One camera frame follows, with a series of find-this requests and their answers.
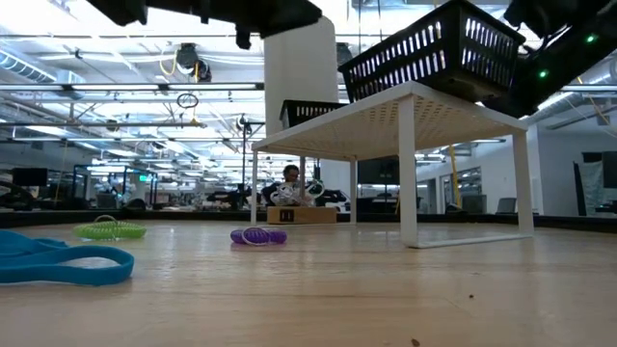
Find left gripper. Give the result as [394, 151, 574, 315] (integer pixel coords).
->
[144, 0, 323, 50]

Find white perforated shelf riser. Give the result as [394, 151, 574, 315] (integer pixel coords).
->
[250, 80, 536, 251]

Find black slotted plastic basket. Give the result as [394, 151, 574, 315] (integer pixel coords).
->
[279, 98, 349, 130]
[337, 0, 527, 106]

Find white cylinder bin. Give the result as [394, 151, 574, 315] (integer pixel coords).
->
[262, 15, 344, 140]

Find person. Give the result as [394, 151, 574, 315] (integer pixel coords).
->
[261, 164, 314, 208]

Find black equipment cabinet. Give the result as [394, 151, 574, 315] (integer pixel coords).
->
[356, 154, 401, 214]

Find brown cardboard box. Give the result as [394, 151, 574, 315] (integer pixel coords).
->
[266, 205, 338, 226]

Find black computer monitor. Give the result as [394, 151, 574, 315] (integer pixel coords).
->
[12, 166, 50, 188]

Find blue rubber band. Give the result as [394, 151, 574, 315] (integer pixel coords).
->
[0, 228, 71, 259]
[0, 244, 136, 286]

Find clear plastic ring bundle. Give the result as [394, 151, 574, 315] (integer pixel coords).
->
[268, 178, 327, 208]

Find purple spiral coil keychain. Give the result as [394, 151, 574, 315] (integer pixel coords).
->
[228, 226, 289, 248]

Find yellow hanging cable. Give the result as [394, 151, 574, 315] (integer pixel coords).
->
[447, 144, 463, 209]

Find green spiral coil keychain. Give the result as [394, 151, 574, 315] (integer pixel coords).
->
[71, 214, 148, 242]

